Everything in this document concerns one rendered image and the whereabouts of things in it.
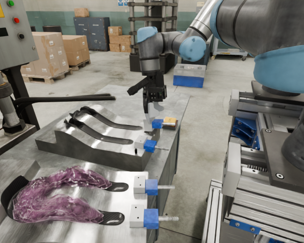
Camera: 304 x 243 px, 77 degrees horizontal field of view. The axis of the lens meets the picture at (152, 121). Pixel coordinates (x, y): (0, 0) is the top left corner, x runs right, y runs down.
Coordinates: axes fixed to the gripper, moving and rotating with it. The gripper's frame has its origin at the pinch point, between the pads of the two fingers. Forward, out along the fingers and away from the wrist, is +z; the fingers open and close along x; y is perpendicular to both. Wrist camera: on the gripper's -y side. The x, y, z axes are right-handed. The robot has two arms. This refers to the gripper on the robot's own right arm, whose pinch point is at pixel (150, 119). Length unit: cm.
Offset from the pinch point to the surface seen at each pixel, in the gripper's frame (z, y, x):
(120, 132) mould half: 4.9, -12.5, -4.8
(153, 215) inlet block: 14.3, 11.5, -36.0
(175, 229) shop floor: 93, 1, 25
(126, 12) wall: -160, -281, 627
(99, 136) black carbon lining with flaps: 4.7, -20.2, -10.1
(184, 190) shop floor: 88, 2, 61
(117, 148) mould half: 6.7, -9.3, -15.2
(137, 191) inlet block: 13.0, 4.4, -29.6
